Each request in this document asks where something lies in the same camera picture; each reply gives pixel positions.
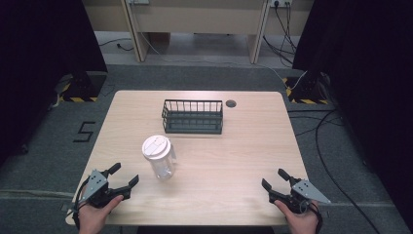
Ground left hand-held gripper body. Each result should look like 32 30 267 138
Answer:
78 169 131 210

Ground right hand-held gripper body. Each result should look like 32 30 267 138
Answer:
268 176 332 215

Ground clear pitcher with white lid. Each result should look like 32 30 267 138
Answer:
141 135 178 180

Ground black wire rack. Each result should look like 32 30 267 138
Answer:
161 98 224 136

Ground person's left hand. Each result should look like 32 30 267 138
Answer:
78 194 125 234

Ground person's right hand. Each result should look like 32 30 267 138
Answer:
274 199 320 234

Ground black stand base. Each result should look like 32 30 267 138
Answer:
54 71 108 103
282 70 331 105

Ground black curtain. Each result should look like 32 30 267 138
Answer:
0 0 109 167
291 0 413 225

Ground beige wooden desk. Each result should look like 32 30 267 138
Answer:
81 0 316 65

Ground white power strip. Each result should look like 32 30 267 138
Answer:
269 0 294 8

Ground black wrist strap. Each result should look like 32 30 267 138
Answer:
308 202 324 234
71 176 91 230

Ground black floor cable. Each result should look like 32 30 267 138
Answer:
287 108 382 234

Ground black cable with plug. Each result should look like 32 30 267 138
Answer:
97 37 134 53

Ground black hanging cables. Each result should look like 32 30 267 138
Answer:
262 1 298 68

